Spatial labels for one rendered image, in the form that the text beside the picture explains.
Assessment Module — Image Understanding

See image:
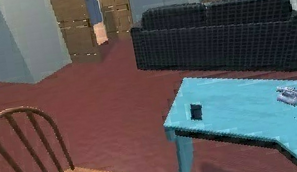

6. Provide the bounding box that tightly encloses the light blue table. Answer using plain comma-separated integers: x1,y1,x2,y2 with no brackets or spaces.
155,58,297,172

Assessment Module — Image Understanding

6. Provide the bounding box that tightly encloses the black checked sofa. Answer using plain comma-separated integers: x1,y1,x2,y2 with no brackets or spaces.
126,0,297,99

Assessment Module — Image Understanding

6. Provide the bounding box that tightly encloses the small black cup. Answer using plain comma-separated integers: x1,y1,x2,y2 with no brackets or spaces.
188,101,205,122

